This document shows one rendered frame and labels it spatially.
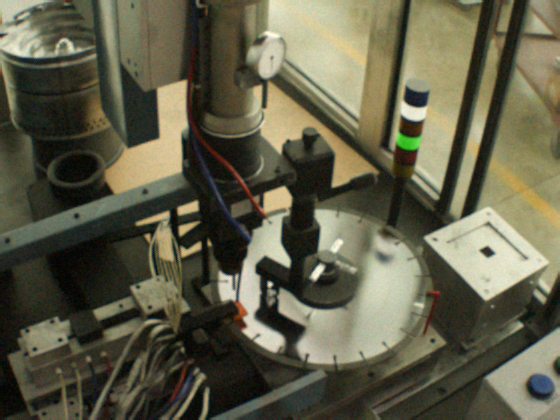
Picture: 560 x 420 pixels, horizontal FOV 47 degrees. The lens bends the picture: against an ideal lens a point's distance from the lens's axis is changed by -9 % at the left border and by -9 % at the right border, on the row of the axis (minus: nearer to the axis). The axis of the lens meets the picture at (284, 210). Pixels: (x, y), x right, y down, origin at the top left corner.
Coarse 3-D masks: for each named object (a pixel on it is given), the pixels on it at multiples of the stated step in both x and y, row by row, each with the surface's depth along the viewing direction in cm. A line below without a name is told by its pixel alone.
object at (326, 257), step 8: (336, 248) 107; (312, 256) 106; (320, 256) 105; (328, 256) 105; (320, 264) 105; (328, 264) 105; (336, 264) 105; (344, 264) 105; (320, 272) 104; (328, 272) 106; (352, 272) 104
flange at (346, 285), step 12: (312, 264) 108; (348, 264) 110; (324, 276) 106; (336, 276) 106; (348, 276) 108; (312, 288) 106; (324, 288) 106; (336, 288) 106; (348, 288) 107; (312, 300) 105; (324, 300) 105; (336, 300) 105
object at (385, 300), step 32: (320, 224) 118; (352, 224) 119; (256, 256) 112; (352, 256) 113; (384, 256) 113; (224, 288) 107; (256, 288) 107; (384, 288) 108; (416, 288) 108; (256, 320) 102; (288, 320) 102; (320, 320) 103; (352, 320) 103; (384, 320) 103; (416, 320) 103; (288, 352) 98; (320, 352) 98; (352, 352) 98
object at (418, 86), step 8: (408, 80) 116; (416, 80) 116; (424, 80) 116; (408, 88) 114; (416, 88) 114; (424, 88) 114; (408, 96) 115; (416, 96) 114; (424, 96) 114; (416, 104) 115; (424, 104) 115
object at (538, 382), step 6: (534, 378) 100; (540, 378) 100; (546, 378) 100; (534, 384) 99; (540, 384) 99; (546, 384) 99; (552, 384) 99; (534, 390) 99; (540, 390) 99; (546, 390) 99
